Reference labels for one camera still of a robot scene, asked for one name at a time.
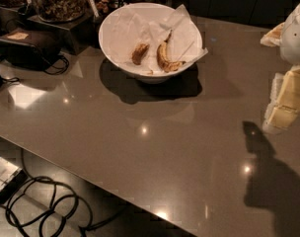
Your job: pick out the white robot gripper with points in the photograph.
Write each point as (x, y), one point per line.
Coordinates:
(297, 37)

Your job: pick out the spotted ripe banana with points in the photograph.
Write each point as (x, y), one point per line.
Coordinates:
(163, 61)

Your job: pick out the white ceramic bowl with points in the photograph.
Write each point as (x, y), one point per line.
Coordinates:
(140, 73)

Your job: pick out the small brown banana piece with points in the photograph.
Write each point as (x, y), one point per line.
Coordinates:
(139, 52)

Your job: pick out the white paper napkin liner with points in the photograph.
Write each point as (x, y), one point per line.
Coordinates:
(130, 30)

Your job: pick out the dark stand under jar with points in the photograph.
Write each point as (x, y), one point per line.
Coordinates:
(74, 36)

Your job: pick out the glass jar of nuts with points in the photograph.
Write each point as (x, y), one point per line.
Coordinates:
(59, 11)

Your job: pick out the black device with label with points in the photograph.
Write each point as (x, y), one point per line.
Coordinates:
(32, 50)

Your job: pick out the white and black floor box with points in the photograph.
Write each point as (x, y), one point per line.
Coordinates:
(11, 178)

